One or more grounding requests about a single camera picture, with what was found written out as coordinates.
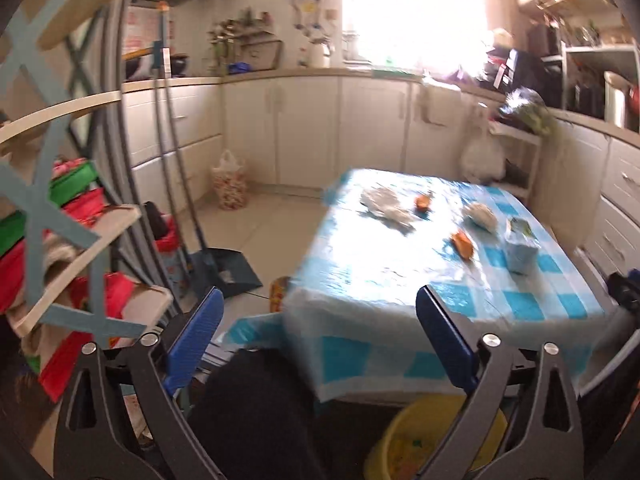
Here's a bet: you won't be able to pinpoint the blue checked tablecloth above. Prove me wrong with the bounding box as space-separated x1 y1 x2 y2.
220 167 621 403

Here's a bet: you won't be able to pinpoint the bag of green vegetables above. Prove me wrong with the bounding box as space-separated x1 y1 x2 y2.
497 87 558 138

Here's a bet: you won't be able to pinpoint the red black bag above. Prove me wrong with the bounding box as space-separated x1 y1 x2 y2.
142 201 188 291

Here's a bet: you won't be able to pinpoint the printed plastic shopping bag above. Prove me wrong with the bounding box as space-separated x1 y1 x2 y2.
210 149 251 211

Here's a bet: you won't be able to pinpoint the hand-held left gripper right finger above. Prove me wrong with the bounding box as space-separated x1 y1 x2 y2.
416 285 586 480

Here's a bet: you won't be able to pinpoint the metal utensil rack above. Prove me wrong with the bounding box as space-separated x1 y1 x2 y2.
207 7 283 73

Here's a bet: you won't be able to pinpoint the red green cloth bags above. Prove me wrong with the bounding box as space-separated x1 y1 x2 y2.
0 157 166 401

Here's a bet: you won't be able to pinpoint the yellow plastic basin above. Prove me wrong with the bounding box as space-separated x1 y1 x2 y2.
362 394 508 480

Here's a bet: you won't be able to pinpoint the black wok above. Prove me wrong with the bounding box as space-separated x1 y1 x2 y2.
125 52 191 81

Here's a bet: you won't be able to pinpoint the clear plastic bag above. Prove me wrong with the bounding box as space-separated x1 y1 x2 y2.
357 186 416 233

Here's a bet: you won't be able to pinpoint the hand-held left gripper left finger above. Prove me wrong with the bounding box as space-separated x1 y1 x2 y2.
52 286 226 480

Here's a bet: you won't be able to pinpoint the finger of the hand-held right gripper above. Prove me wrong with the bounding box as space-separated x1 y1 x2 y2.
607 270 640 311

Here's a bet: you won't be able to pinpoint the black countertop appliance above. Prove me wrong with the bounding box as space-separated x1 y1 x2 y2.
510 50 556 96

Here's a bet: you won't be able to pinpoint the cream rack blue braces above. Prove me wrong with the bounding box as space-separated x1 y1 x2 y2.
0 0 176 351

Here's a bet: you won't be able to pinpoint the dark grey dustpan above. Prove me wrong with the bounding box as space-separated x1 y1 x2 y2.
162 80 263 296

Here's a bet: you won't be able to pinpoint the cream kitchen cabinets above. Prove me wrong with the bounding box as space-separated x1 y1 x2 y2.
120 72 640 281

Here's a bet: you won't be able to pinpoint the white plastic bag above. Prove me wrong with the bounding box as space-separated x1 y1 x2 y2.
460 125 507 185

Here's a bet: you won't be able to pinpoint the white kettle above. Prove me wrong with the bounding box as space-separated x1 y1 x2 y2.
307 40 333 68

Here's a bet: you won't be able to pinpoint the person's black trousers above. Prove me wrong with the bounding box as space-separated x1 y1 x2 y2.
190 349 328 480

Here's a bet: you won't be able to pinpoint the yellow red packet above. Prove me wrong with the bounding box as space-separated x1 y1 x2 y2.
269 276 293 313

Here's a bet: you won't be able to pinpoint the grey handled broom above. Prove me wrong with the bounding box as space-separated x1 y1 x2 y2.
150 2 191 271

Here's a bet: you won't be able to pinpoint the white storage rack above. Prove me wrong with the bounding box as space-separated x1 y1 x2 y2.
492 120 546 201

